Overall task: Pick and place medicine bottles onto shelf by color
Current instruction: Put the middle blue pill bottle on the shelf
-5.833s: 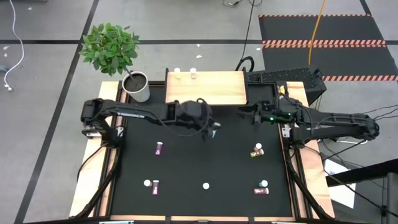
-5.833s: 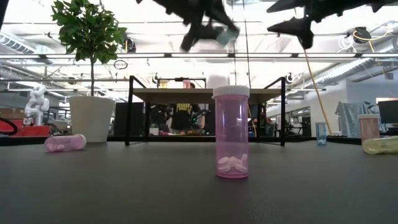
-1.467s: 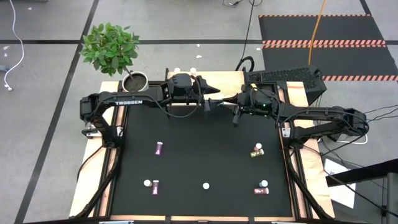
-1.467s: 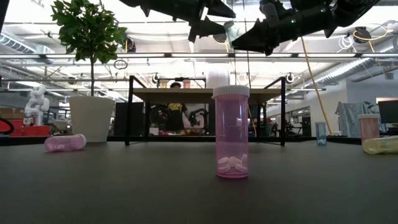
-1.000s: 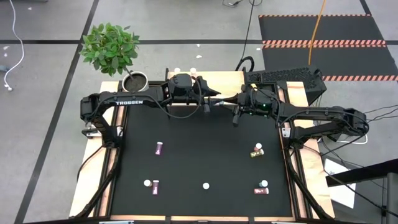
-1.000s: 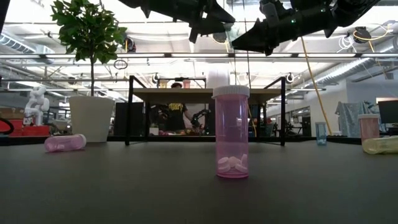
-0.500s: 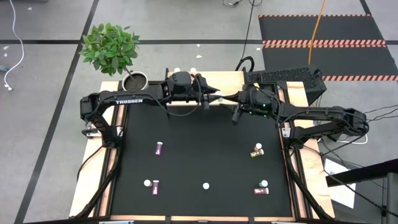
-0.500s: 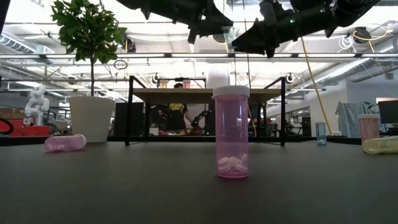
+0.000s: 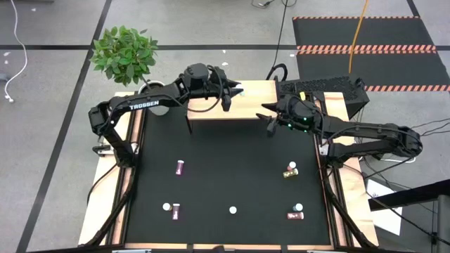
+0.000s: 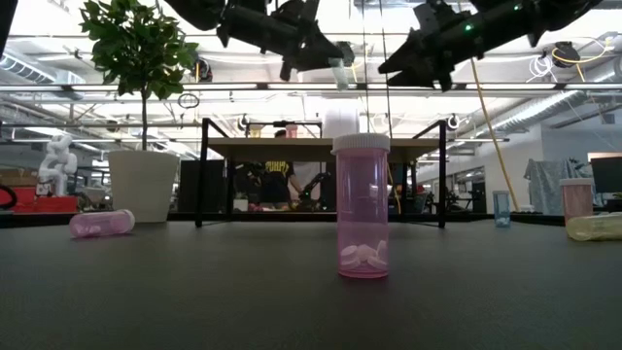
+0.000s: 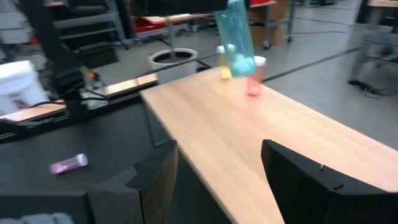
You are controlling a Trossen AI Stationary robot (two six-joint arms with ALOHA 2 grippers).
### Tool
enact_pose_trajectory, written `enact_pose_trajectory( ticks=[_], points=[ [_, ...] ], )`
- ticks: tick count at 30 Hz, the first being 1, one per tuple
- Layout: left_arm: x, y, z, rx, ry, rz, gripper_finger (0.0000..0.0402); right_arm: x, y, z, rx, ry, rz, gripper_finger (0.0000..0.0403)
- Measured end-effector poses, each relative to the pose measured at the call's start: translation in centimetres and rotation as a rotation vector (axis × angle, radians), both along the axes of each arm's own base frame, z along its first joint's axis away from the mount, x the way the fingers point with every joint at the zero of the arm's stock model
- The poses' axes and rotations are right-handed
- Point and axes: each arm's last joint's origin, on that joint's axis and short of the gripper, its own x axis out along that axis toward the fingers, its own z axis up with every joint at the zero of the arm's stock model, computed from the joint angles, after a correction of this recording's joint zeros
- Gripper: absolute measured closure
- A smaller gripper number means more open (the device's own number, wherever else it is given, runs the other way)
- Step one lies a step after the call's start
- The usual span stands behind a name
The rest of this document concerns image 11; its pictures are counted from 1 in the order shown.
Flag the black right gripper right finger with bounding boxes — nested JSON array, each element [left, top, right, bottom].
[[261, 139, 374, 224]]

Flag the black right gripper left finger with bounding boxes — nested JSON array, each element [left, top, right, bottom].
[[86, 139, 180, 224]]

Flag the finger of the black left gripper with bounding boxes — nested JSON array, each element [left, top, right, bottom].
[[130, 0, 231, 17]]

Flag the green pill bottle white cap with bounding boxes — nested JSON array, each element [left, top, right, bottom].
[[214, 0, 257, 78]]

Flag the yellow pill bottle white cap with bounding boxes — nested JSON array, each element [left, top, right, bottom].
[[216, 45, 233, 81]]

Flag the pink pill bottle white cap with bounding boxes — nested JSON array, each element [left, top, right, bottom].
[[49, 153, 89, 175]]

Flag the red pill bottle white cap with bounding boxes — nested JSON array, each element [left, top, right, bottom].
[[246, 55, 267, 97]]

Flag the wooden workbench grey legs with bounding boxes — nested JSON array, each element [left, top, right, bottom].
[[144, 11, 218, 40]]

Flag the red storage bins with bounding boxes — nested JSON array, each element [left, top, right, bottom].
[[132, 16, 175, 34]]

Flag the white plant pot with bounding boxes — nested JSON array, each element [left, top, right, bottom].
[[147, 48, 199, 85]]

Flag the grey metal equipment rack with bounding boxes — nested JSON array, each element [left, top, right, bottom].
[[46, 0, 130, 51]]

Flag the light wooden side board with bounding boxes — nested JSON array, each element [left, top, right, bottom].
[[0, 73, 159, 123]]

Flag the brown cardboard box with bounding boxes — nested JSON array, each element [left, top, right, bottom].
[[248, 0, 292, 47]]

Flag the white bucket red label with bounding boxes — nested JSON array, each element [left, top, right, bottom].
[[0, 60, 50, 116]]

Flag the black aluminium rig frame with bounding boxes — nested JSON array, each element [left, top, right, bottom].
[[0, 93, 156, 146]]

